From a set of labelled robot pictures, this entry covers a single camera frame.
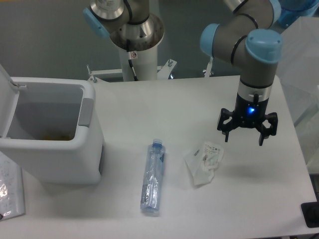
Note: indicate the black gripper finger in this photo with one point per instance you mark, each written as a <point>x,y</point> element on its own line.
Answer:
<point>267,126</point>
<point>226,122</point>

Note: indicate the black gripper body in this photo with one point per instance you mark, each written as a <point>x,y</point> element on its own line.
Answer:
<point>247,114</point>

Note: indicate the white push-button trash can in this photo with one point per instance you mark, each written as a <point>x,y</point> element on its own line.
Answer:
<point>50,128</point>

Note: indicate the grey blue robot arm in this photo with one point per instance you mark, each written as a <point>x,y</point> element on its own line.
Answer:
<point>246,42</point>

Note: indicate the white mask in wrapper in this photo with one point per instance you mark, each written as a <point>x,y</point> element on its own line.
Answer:
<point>202,161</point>

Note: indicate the black device at edge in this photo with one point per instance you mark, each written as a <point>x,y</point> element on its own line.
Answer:
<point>310,212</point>

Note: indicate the crushed clear plastic bottle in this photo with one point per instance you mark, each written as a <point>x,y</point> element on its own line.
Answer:
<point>153,178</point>

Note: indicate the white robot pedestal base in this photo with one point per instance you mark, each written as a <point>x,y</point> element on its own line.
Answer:
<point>137,46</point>

